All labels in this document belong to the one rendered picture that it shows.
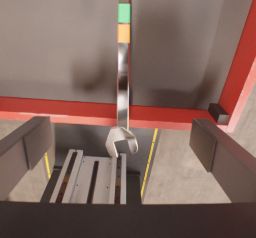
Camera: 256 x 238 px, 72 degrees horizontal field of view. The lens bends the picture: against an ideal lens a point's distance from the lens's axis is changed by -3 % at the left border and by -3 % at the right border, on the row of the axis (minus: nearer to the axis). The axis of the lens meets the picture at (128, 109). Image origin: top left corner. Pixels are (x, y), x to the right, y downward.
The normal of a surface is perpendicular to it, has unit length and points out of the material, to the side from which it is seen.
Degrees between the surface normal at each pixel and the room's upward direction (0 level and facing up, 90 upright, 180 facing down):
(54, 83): 0
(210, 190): 0
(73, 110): 90
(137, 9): 0
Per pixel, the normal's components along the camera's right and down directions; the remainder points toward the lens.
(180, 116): 0.08, -0.87
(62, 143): 0.00, 0.49
